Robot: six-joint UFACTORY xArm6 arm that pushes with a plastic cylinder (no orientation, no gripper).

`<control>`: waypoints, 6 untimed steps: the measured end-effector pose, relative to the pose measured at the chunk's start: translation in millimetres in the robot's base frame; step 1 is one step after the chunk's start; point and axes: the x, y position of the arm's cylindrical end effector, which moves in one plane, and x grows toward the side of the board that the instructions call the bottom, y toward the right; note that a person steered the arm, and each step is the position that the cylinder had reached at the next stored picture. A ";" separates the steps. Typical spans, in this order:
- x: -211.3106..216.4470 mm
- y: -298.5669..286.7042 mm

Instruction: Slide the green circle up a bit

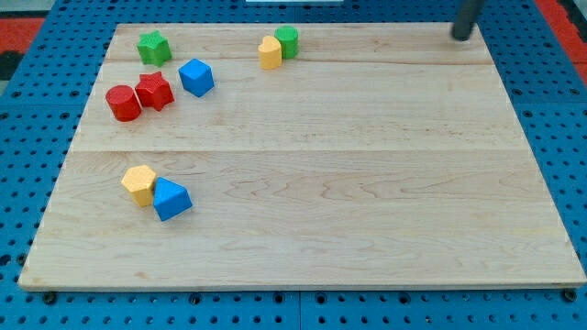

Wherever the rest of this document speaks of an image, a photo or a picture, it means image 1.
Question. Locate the light wooden board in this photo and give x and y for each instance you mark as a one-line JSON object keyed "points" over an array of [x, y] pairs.
{"points": [[383, 157]]}

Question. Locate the yellow heart block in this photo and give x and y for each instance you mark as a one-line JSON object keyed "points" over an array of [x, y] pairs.
{"points": [[270, 53]]}

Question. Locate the blue triangle block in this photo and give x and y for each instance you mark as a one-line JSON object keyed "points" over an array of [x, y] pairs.
{"points": [[170, 199]]}

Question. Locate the green cylinder block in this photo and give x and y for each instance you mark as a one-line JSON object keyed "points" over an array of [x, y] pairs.
{"points": [[289, 39]]}

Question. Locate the blue cube block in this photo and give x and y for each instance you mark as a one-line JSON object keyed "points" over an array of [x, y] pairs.
{"points": [[196, 77]]}

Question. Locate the yellow hexagon block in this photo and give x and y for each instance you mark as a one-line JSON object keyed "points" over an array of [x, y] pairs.
{"points": [[139, 182]]}

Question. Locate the red star block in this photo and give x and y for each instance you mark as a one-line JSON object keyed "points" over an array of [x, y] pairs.
{"points": [[153, 90]]}

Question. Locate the green star block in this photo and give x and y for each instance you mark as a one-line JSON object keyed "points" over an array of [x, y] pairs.
{"points": [[153, 48]]}

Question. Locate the red cylinder block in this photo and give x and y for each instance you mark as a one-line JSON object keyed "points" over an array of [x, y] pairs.
{"points": [[123, 103]]}

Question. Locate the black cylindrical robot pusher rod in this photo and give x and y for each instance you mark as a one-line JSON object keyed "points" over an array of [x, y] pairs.
{"points": [[466, 18]]}

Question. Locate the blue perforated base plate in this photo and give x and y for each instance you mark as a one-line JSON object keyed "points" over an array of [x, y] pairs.
{"points": [[44, 101]]}

